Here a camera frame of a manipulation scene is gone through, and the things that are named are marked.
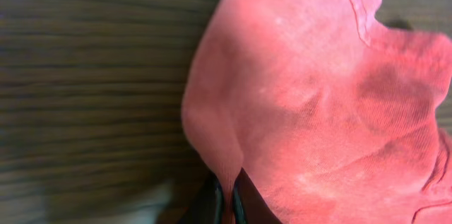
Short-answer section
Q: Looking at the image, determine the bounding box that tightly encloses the red soccer t-shirt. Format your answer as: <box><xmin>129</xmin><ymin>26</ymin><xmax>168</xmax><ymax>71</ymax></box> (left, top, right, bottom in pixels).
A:
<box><xmin>182</xmin><ymin>0</ymin><xmax>451</xmax><ymax>223</ymax></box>

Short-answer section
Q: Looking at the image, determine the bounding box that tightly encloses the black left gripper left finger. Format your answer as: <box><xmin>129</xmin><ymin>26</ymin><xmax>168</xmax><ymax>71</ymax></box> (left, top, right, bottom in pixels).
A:
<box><xmin>178</xmin><ymin>172</ymin><xmax>224</xmax><ymax>224</ymax></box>

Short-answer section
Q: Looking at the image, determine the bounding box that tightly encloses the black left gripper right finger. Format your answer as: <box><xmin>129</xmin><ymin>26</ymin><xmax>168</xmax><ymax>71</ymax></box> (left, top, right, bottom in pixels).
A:
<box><xmin>232</xmin><ymin>169</ymin><xmax>282</xmax><ymax>224</ymax></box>

